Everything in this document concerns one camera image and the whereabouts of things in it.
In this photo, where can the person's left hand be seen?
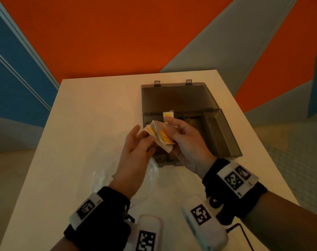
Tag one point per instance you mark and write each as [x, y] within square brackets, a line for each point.
[129, 164]

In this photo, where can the person's right hand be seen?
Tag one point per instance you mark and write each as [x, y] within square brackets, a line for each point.
[192, 151]

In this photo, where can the person's left fingers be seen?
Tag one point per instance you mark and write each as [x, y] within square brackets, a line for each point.
[141, 142]

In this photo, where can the person's right thumb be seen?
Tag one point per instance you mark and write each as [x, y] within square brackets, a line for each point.
[171, 132]

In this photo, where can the stack of yellow white packets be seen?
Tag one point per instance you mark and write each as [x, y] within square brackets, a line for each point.
[161, 135]

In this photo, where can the person's left forearm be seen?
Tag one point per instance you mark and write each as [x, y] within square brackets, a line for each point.
[64, 245]

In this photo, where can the person's right forearm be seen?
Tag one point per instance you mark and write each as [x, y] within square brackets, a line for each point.
[286, 224]

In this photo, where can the yellow white packet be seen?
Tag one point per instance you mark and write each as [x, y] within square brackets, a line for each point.
[168, 116]

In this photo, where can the grey plastic box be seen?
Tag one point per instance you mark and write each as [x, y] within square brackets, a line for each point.
[184, 104]

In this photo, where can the clear plastic bag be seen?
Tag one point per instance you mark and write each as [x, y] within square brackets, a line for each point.
[103, 175]

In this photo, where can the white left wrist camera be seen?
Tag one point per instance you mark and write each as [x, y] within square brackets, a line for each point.
[146, 233]

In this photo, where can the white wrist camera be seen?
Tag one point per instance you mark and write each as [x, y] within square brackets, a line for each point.
[146, 233]
[205, 222]

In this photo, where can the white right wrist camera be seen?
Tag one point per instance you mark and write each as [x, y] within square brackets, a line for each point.
[205, 222]

